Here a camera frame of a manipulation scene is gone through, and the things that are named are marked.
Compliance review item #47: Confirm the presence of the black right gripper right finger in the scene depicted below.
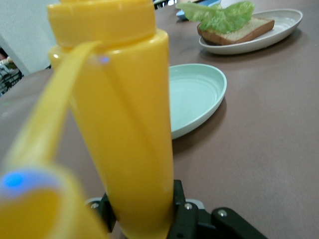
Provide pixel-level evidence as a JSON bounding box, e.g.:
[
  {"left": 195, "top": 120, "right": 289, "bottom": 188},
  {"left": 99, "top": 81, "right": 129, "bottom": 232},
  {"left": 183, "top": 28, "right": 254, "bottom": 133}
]
[{"left": 166, "top": 179, "right": 269, "bottom": 239}]

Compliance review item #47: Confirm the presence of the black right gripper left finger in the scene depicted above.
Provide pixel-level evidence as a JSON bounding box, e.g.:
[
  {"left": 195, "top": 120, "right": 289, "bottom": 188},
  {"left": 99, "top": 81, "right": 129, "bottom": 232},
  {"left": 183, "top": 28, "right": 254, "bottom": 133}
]
[{"left": 86, "top": 192, "right": 118, "bottom": 234}]

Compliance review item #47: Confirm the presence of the yellow squeeze bottle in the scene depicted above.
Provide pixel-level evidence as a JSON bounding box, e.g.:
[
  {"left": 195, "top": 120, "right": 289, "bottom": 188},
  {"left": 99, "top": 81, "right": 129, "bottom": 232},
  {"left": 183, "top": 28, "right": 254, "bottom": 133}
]
[{"left": 0, "top": 0, "right": 174, "bottom": 239}]

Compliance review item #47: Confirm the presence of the brown bread slice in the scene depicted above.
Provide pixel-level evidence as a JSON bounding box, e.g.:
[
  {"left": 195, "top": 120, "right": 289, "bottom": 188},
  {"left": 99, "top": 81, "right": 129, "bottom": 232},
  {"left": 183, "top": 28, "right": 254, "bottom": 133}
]
[{"left": 196, "top": 16, "right": 275, "bottom": 46}]

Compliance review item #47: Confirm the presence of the green lettuce leaf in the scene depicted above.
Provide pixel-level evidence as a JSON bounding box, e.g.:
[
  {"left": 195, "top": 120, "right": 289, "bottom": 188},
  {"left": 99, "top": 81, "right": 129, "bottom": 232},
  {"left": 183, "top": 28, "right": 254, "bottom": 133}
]
[{"left": 175, "top": 0, "right": 255, "bottom": 35}]

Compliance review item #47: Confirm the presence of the green plate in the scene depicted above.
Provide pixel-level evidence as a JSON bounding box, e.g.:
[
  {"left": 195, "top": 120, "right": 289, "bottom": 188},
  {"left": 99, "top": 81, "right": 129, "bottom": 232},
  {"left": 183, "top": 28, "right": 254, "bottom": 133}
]
[{"left": 168, "top": 63, "right": 228, "bottom": 140}]

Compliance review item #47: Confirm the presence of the beige plate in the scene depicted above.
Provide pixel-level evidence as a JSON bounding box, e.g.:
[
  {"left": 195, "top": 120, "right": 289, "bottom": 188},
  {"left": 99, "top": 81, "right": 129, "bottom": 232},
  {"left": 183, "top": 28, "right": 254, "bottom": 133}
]
[{"left": 198, "top": 8, "right": 304, "bottom": 55}]

